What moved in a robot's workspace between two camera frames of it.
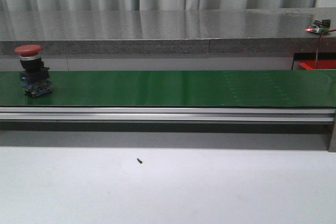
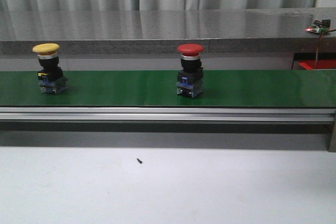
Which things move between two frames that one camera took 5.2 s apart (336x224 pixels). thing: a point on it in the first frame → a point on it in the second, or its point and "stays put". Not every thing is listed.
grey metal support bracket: (332, 144) stays put
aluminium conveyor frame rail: (169, 114) stays put
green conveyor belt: (252, 88) stays put
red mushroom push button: (35, 76) → (190, 78)
